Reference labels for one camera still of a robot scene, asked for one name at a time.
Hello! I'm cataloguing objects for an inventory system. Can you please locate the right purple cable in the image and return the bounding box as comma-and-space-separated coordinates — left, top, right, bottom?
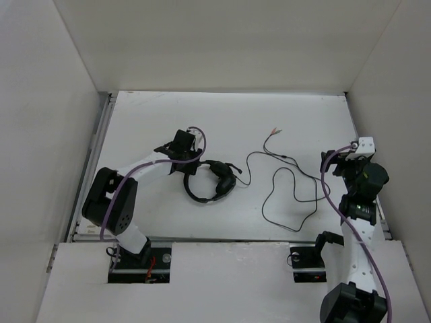
321, 144, 393, 323

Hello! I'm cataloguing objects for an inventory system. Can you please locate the black headset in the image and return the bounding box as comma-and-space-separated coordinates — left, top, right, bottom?
183, 159, 242, 204

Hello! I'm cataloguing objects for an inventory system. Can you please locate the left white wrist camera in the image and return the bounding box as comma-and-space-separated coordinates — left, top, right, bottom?
187, 127, 206, 151

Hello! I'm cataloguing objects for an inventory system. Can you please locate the purple cable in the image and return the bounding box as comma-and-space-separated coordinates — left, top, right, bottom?
321, 144, 393, 323
100, 126, 207, 273

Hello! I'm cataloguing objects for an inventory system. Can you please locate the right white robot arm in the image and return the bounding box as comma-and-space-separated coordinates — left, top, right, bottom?
312, 143, 393, 322

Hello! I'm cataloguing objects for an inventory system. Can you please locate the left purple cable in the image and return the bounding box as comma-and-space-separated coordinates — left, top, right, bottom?
100, 126, 207, 273

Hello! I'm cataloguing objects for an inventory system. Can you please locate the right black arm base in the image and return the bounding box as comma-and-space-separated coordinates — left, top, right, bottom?
286, 231, 343, 283

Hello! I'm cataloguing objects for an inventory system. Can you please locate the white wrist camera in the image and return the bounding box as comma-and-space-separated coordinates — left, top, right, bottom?
187, 127, 206, 151
345, 137, 376, 160

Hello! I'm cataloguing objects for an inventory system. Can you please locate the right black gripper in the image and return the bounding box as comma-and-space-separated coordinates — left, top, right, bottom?
320, 149, 370, 194

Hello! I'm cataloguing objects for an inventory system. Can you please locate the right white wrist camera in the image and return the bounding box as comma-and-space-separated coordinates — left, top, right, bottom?
345, 137, 376, 160

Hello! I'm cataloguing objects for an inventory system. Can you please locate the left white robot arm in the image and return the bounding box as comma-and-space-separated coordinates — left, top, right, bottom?
81, 127, 207, 267

